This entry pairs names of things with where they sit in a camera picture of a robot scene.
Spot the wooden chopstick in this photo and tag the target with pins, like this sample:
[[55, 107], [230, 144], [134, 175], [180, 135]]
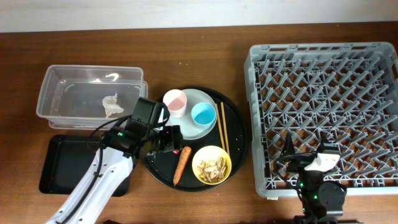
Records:
[[225, 128], [220, 128]]

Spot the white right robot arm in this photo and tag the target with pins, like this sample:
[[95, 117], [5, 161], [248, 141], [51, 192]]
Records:
[[322, 200]]

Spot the pink cup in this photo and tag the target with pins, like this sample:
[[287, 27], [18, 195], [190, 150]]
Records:
[[176, 102]]

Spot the orange carrot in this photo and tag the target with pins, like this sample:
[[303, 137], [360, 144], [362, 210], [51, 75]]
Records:
[[183, 159]]

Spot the black rectangular tray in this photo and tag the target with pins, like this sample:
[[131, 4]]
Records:
[[68, 159]]

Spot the left wooden chopstick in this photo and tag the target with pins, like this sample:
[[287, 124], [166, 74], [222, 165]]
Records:
[[220, 128]]

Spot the clear plastic bin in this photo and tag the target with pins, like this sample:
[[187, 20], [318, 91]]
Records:
[[71, 95]]

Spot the right wooden chopstick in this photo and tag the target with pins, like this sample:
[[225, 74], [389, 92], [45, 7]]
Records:
[[225, 128]]

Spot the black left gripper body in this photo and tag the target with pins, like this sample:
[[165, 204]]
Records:
[[166, 137]]

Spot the grey plate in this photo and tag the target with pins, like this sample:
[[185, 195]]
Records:
[[188, 130]]

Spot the round black tray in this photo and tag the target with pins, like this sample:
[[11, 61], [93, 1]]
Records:
[[162, 166]]

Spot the blue cup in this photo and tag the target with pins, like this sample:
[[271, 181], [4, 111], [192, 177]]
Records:
[[203, 115]]

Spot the pile of peanut shells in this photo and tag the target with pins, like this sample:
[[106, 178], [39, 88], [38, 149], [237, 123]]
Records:
[[212, 171]]

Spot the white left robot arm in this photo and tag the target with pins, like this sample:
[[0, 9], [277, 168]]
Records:
[[126, 142]]

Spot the yellow bowl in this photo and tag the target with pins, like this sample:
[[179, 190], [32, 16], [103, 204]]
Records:
[[209, 153]]

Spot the crumpled white tissue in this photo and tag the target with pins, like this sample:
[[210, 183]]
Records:
[[110, 105]]

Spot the grey dishwasher rack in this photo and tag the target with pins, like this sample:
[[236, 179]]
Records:
[[346, 92]]

